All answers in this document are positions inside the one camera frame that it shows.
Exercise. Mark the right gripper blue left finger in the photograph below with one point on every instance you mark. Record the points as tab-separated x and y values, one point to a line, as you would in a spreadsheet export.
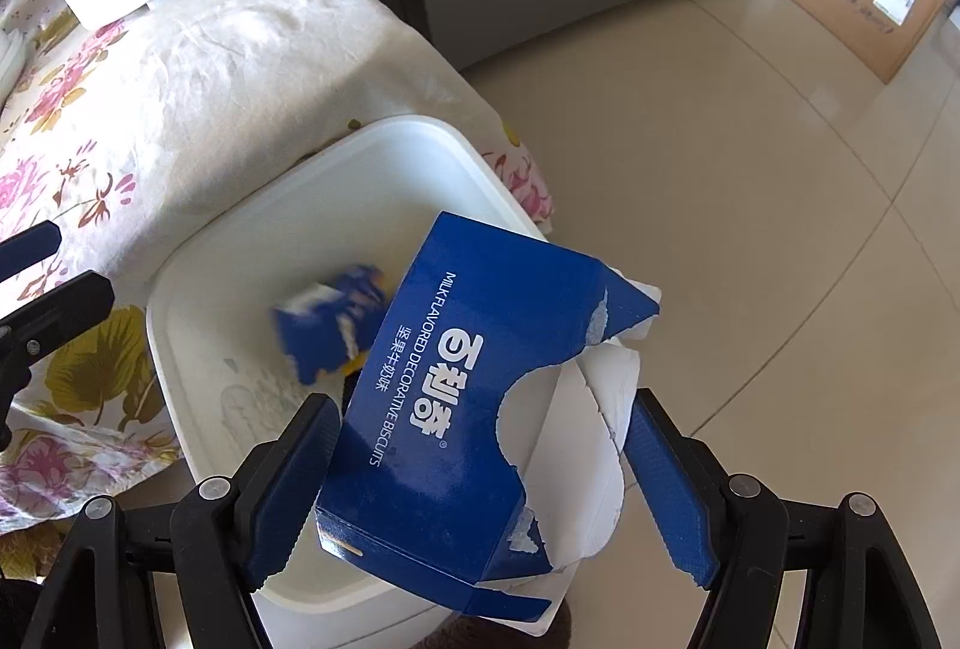
231	534

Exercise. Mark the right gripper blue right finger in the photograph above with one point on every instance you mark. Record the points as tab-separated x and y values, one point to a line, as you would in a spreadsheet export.
729	533

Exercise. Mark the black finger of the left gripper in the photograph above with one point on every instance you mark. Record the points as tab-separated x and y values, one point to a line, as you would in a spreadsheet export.
23	250
51	320

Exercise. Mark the torn blue box piece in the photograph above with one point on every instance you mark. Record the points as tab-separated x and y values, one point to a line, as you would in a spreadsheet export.
329	328

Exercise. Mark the blue biscuit box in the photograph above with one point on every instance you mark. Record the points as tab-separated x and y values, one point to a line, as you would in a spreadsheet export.
481	457

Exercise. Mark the white trash bin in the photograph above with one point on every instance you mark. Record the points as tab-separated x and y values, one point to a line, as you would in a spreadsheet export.
369	199

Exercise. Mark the floral tablecloth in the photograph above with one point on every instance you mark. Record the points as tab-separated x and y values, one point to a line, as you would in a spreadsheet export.
133	136

